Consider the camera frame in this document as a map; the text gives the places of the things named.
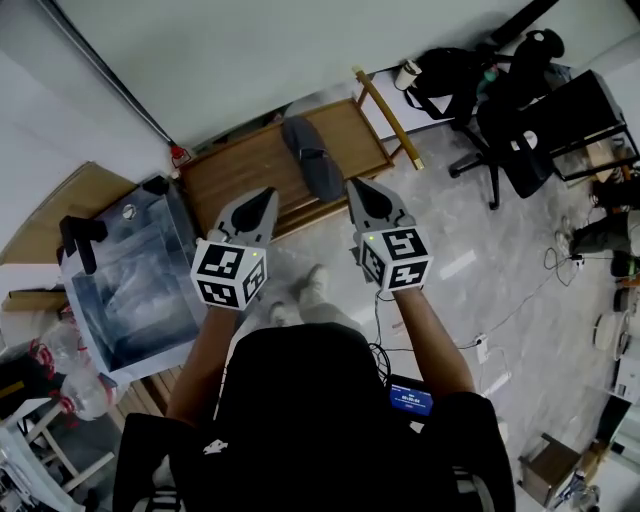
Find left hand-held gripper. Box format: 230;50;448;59
189;186;280;314

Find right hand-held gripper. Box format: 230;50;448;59
346;177;435;293

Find dark grey slipper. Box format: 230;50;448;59
280;115;347;204

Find person's left forearm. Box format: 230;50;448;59
164;299;239;427

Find person's right forearm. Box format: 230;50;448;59
392;286;477;397

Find wooden shelf cart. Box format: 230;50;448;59
178;64;427;242

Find person's right shoe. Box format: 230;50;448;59
298;263;332;302

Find red-capped bottle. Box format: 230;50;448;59
167;142;194;179

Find person's pale trousers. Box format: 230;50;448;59
293;278;362;335

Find white cup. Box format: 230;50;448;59
394;58;422;93

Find black backpack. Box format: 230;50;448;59
403;47;497;122

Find black office chair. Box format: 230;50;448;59
447;27;567;211

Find white power strip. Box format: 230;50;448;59
473;331;492;367

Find black device blue screen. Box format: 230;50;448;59
388;373;436;417

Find brown cardboard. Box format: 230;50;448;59
0;160;142;312

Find person's black shirt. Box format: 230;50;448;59
112;322;517;512

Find heap of clear plastic jugs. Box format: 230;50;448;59
28;319;120;427

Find black leaning strip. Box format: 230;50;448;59
488;0;562;47

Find white round appliance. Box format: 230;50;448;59
592;308;637;362

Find dark wooden side table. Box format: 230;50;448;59
516;431;585;507

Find black corrugated wall conduit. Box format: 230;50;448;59
47;0;175;147

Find white stool frame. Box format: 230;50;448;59
0;394;117;512

